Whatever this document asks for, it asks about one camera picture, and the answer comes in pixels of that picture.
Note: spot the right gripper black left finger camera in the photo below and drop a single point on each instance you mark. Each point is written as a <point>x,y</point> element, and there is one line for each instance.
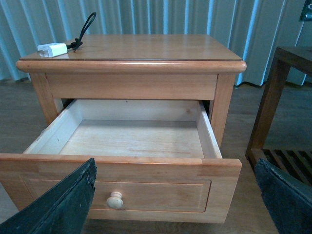
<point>62,209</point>

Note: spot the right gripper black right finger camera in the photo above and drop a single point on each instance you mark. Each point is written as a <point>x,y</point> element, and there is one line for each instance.
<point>288,200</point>

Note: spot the wooden drawer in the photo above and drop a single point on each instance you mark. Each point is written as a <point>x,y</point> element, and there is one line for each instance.
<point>157,160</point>

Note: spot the white charger with black cable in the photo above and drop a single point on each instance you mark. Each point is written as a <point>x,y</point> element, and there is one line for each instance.
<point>56,49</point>

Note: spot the dark wooden side table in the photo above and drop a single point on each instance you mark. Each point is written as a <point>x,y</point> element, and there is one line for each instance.
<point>297,163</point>

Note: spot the wooden nightstand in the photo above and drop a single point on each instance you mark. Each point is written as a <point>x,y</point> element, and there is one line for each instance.
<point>172,67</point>

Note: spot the light blue-grey curtain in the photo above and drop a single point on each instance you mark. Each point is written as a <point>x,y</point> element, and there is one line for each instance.
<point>250,28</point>

